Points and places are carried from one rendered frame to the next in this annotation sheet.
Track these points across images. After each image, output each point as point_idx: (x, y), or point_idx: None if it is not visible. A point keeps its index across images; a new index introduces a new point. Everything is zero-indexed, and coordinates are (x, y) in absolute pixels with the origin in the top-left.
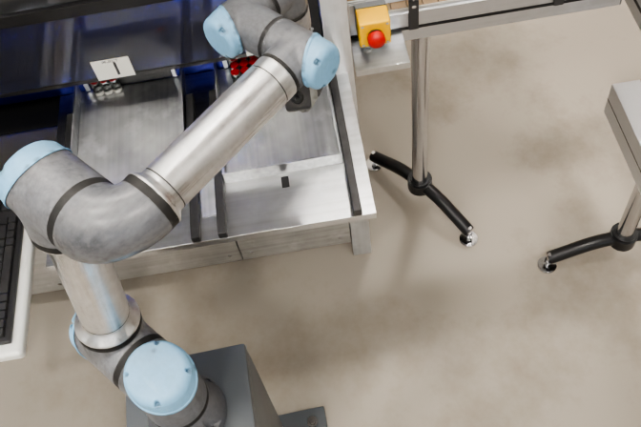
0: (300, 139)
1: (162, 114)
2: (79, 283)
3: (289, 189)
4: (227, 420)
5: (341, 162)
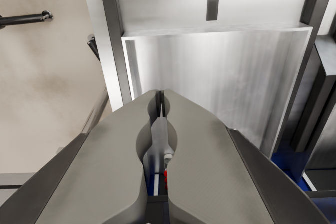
0: (181, 77)
1: (333, 132)
2: None
3: None
4: None
5: (128, 31)
